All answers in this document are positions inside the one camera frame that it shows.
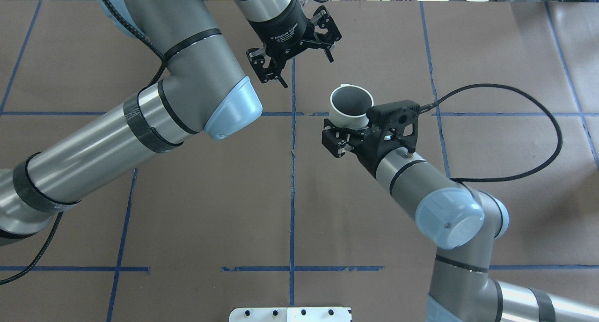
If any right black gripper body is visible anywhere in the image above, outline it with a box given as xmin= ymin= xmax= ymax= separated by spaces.
xmin=321 ymin=127 xmax=373 ymax=158

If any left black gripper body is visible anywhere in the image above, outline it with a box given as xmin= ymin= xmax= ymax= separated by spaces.
xmin=245 ymin=1 xmax=308 ymax=56

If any white ribbed HOME mug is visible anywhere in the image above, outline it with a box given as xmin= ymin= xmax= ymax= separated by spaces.
xmin=328 ymin=84 xmax=374 ymax=130

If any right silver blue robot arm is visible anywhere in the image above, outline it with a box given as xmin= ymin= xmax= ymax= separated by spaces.
xmin=321 ymin=119 xmax=598 ymax=322

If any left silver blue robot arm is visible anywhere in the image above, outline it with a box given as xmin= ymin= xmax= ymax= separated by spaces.
xmin=0 ymin=0 xmax=342 ymax=245

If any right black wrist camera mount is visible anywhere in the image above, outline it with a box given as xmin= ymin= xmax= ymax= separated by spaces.
xmin=353 ymin=100 xmax=421 ymax=176

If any white pillar with base plate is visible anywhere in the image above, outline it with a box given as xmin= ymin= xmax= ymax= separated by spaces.
xmin=228 ymin=307 xmax=353 ymax=322

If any right black camera cable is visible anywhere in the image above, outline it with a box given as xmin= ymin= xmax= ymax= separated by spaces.
xmin=418 ymin=83 xmax=564 ymax=184

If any black camera cable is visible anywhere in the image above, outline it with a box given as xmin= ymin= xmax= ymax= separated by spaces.
xmin=418 ymin=83 xmax=564 ymax=184
xmin=0 ymin=212 xmax=64 ymax=286

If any left black camera cable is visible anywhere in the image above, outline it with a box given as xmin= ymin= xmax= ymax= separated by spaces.
xmin=0 ymin=212 xmax=64 ymax=286

